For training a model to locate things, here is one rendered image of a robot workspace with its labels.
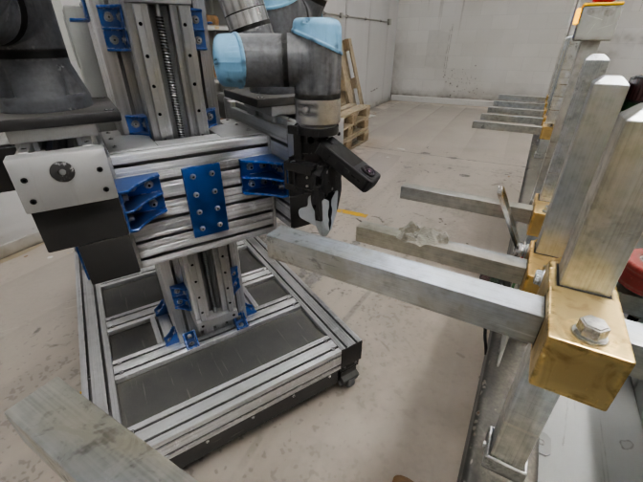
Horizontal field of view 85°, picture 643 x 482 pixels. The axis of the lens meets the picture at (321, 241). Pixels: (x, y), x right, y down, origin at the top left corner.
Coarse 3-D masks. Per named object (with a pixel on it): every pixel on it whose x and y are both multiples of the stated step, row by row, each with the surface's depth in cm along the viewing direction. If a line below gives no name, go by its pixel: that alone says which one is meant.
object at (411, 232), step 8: (408, 224) 61; (416, 224) 60; (408, 232) 60; (416, 232) 59; (424, 232) 58; (432, 232) 58; (440, 232) 60; (408, 240) 58; (416, 240) 58; (424, 240) 58; (432, 240) 57; (440, 240) 58; (448, 240) 58
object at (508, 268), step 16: (368, 224) 64; (368, 240) 63; (384, 240) 62; (400, 240) 60; (416, 256) 60; (432, 256) 58; (448, 256) 57; (464, 256) 56; (480, 256) 54; (496, 256) 54; (512, 256) 54; (480, 272) 55; (496, 272) 54; (512, 272) 53; (624, 288) 47; (624, 304) 47; (640, 304) 46
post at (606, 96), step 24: (600, 96) 42; (624, 96) 41; (600, 120) 43; (576, 144) 45; (600, 144) 44; (576, 168) 47; (576, 192) 48; (552, 216) 50; (576, 216) 49; (552, 240) 52
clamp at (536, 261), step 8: (536, 240) 58; (528, 248) 57; (528, 256) 53; (536, 256) 53; (544, 256) 53; (552, 256) 52; (528, 264) 51; (536, 264) 51; (544, 264) 51; (528, 272) 49; (528, 280) 49; (520, 288) 53; (528, 288) 49; (536, 288) 49
